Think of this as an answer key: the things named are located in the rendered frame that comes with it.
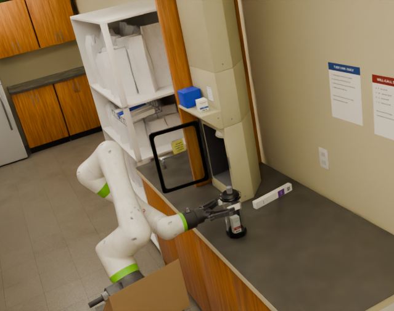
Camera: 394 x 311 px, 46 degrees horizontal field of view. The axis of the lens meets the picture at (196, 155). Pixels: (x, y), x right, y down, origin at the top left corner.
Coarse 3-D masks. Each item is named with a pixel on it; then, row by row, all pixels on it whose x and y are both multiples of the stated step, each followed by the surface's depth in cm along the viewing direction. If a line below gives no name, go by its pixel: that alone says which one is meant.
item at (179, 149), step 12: (180, 132) 276; (192, 132) 279; (156, 144) 274; (168, 144) 277; (180, 144) 279; (192, 144) 281; (168, 156) 279; (180, 156) 281; (192, 156) 284; (168, 168) 282; (180, 168) 284; (192, 168) 287; (168, 180) 284; (180, 180) 287; (192, 180) 289
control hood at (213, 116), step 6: (192, 108) 260; (210, 108) 253; (192, 114) 256; (198, 114) 248; (204, 114) 246; (210, 114) 245; (216, 114) 246; (204, 120) 247; (210, 120) 246; (216, 120) 247; (222, 120) 249; (216, 126) 248; (222, 126) 250
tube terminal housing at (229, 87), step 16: (240, 64) 255; (192, 80) 268; (208, 80) 248; (224, 80) 242; (240, 80) 254; (224, 96) 245; (240, 96) 254; (224, 112) 248; (240, 112) 253; (224, 128) 251; (240, 128) 255; (240, 144) 258; (240, 160) 261; (256, 160) 279; (240, 176) 264; (256, 176) 278; (240, 192) 267; (256, 192) 277
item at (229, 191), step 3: (228, 186) 231; (231, 186) 231; (228, 189) 230; (231, 189) 231; (234, 189) 234; (225, 192) 233; (228, 192) 231; (231, 192) 231; (234, 192) 231; (237, 192) 231; (222, 195) 232; (225, 195) 230; (228, 195) 229; (231, 195) 229; (234, 195) 229; (237, 195) 230; (225, 198) 229; (228, 198) 229; (231, 198) 228
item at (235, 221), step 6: (222, 198) 231; (234, 198) 228; (228, 204) 230; (240, 204) 233; (234, 210) 231; (240, 210) 233; (228, 216) 233; (234, 216) 232; (240, 216) 234; (228, 222) 235; (234, 222) 233; (240, 222) 235; (228, 228) 237; (234, 228) 235; (240, 228) 236
